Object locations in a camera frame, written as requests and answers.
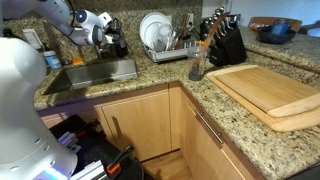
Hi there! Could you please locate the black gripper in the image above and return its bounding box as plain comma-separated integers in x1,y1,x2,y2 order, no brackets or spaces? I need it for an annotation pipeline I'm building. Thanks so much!
107,18,128,57

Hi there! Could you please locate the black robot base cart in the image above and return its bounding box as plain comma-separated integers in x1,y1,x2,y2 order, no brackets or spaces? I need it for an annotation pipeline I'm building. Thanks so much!
50,115,145,180

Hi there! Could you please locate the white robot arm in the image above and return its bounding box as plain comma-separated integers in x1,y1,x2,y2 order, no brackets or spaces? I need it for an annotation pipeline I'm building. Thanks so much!
0,0,114,180

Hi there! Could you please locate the grey dish drying rack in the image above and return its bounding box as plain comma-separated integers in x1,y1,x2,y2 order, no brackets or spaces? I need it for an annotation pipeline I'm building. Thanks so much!
144,40,199,63

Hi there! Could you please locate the white plate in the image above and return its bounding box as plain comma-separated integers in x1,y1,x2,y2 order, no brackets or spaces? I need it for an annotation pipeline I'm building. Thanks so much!
139,12,171,49

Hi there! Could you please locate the orange sponge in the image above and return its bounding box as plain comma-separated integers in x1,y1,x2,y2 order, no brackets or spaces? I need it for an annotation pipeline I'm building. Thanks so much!
72,57,84,65

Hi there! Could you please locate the stainless steel sink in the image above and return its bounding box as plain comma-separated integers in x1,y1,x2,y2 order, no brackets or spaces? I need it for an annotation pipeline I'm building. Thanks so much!
44,59,138,95

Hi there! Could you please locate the white blue label jar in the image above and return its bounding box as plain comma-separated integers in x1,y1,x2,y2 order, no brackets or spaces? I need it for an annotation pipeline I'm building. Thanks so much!
44,51,62,69

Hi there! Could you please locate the clear utensil glass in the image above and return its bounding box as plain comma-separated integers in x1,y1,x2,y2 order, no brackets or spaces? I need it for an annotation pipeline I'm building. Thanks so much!
187,46,207,81

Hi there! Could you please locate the wooden cabinet door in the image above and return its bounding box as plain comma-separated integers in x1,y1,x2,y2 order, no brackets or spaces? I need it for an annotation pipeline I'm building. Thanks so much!
102,90,171,160

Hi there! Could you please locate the black knife block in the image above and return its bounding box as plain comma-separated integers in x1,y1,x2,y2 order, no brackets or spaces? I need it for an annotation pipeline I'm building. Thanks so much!
200,6,247,66

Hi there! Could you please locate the blue bowl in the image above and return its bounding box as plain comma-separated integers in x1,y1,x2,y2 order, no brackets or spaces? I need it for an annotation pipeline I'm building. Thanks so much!
256,26,296,44

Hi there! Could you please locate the large wooden cutting board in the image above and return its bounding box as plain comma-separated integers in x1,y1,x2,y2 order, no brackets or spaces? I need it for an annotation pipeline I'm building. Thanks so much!
207,65,320,132

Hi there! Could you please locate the small wooden cutting board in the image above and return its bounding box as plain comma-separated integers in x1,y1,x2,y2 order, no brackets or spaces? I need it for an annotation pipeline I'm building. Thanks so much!
213,65,320,118

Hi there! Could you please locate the blue cup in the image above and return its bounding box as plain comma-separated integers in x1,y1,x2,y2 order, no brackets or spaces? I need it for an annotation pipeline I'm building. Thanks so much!
271,18,290,35

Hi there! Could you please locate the white wall outlet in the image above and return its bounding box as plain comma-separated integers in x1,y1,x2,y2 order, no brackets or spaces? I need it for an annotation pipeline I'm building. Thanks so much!
23,29,42,50

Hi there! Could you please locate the metal drawer handle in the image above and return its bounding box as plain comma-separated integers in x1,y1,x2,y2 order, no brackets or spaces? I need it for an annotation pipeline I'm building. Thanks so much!
194,109,224,144

